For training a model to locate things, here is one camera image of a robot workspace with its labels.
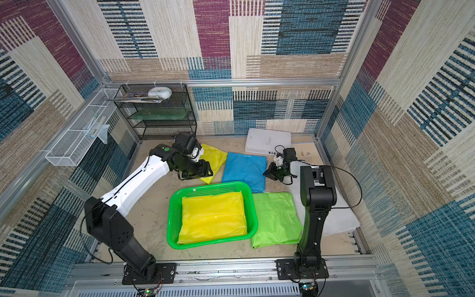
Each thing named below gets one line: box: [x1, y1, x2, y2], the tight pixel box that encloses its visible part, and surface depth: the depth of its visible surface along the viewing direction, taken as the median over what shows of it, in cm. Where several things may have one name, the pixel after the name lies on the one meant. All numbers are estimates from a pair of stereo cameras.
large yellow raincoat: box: [176, 190, 248, 245], surface depth 87 cm
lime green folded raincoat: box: [251, 191, 304, 250], surface depth 86 cm
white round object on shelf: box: [147, 86, 173, 100], surface depth 91 cm
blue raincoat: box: [221, 152, 268, 194], surface depth 104 cm
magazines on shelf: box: [106, 92, 164, 104], surface depth 82 cm
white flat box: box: [244, 128, 292, 156], surface depth 117 cm
